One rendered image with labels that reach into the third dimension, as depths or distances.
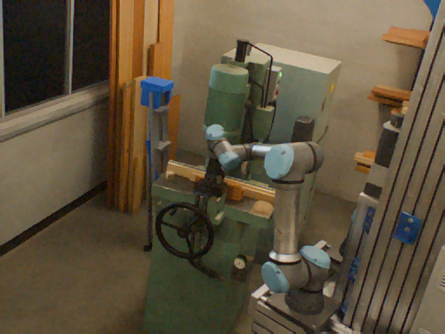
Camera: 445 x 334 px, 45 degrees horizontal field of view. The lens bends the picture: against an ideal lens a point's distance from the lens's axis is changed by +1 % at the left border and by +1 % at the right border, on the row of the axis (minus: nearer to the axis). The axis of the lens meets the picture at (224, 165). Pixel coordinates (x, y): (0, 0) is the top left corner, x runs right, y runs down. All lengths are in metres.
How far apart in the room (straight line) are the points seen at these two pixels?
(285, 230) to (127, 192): 2.40
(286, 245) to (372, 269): 0.38
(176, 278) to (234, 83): 1.06
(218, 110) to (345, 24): 2.36
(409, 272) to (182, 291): 1.26
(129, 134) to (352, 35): 2.00
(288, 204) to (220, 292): 1.03
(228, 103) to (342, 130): 2.47
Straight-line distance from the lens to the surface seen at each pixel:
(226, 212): 2.55
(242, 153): 2.18
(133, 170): 4.04
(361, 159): 4.35
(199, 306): 2.88
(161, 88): 3.32
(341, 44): 4.67
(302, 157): 1.83
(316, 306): 2.11
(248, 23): 4.86
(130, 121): 3.92
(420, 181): 1.94
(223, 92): 2.44
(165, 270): 2.84
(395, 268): 2.10
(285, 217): 1.87
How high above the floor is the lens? 2.09
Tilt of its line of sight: 24 degrees down
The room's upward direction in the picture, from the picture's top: 9 degrees clockwise
